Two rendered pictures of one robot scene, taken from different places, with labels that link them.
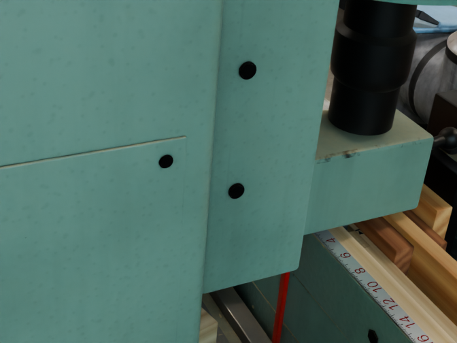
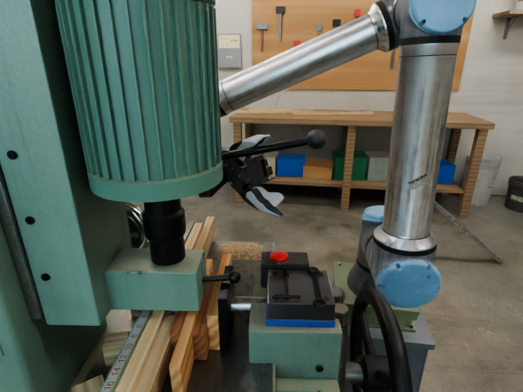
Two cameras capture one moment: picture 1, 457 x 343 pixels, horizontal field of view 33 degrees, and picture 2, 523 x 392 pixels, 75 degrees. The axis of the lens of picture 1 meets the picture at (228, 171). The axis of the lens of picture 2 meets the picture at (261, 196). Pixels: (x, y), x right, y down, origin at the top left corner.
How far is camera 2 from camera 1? 0.50 m
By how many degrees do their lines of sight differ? 29
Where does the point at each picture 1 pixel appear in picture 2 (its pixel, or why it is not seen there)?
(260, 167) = (56, 267)
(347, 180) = (144, 286)
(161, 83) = not seen: outside the picture
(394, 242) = (174, 327)
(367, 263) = (149, 333)
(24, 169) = not seen: outside the picture
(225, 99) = (24, 232)
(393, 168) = (172, 285)
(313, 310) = not seen: hidden behind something
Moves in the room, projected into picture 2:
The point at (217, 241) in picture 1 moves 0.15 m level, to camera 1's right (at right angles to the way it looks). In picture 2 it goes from (45, 299) to (117, 341)
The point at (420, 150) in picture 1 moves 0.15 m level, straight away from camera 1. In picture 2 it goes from (187, 278) to (261, 243)
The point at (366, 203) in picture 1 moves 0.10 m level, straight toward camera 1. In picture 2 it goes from (161, 301) to (93, 338)
